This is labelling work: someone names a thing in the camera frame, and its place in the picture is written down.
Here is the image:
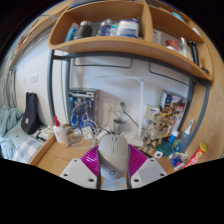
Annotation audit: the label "grey metal bed railing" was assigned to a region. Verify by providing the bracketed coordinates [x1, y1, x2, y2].
[0, 69, 18, 111]

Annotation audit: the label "tangled white cables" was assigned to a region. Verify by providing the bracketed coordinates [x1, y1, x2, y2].
[68, 119, 101, 149]

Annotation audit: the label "square white power adapter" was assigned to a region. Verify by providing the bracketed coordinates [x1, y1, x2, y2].
[80, 126, 94, 140]

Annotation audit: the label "beige robot figure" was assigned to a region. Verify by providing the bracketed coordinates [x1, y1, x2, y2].
[141, 113, 168, 154]

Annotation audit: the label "white red-pump lotion bottle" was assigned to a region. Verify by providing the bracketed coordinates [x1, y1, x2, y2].
[53, 115, 70, 148]

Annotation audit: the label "teal blanket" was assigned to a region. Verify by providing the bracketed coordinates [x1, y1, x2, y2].
[0, 105, 24, 158]

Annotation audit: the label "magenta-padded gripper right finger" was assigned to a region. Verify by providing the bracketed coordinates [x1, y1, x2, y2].
[125, 144, 168, 190]

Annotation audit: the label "red chips can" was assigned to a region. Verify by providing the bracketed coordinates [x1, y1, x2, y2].
[181, 142, 208, 170]

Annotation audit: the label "small white printed box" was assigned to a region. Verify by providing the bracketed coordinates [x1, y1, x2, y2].
[143, 104, 160, 121]

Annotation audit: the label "wooden shelf with grey frame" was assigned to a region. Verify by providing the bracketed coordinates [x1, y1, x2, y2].
[46, 0, 214, 143]

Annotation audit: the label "tall white power adapter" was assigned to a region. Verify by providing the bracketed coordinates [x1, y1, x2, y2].
[96, 128, 112, 141]

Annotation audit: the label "blue robot model kit box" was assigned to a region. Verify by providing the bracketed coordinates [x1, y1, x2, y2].
[68, 88, 100, 129]

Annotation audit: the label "flat white box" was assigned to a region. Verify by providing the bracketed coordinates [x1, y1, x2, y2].
[34, 124, 56, 143]

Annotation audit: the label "dark green plug cable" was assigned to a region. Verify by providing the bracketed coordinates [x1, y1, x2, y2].
[119, 101, 140, 129]

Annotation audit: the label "blue snack packet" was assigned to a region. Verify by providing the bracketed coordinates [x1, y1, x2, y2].
[169, 151, 188, 171]

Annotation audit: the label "white wall outlet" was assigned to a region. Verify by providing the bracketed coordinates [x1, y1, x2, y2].
[101, 98, 116, 114]
[114, 99, 132, 115]

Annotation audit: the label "black bag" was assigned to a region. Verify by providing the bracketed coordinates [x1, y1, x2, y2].
[20, 92, 43, 135]

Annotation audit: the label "grey computer mouse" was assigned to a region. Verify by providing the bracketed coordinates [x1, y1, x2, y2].
[97, 134, 130, 183]

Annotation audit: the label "teal bowl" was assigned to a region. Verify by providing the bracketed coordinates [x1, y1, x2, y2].
[157, 141, 173, 157]

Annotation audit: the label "blue spray bottle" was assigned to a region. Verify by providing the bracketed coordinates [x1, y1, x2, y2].
[174, 119, 195, 154]

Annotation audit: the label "colourful printed box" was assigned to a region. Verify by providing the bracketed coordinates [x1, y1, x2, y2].
[159, 90, 188, 134]

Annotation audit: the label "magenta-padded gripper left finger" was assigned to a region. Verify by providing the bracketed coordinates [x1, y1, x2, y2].
[59, 145, 103, 190]

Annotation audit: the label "blue tube with white cap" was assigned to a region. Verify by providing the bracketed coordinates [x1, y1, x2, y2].
[168, 130, 179, 146]

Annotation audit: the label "glass jar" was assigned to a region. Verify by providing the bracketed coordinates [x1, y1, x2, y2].
[113, 118, 127, 135]

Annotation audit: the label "blue white checked pillow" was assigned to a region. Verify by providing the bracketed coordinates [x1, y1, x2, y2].
[13, 136, 46, 164]

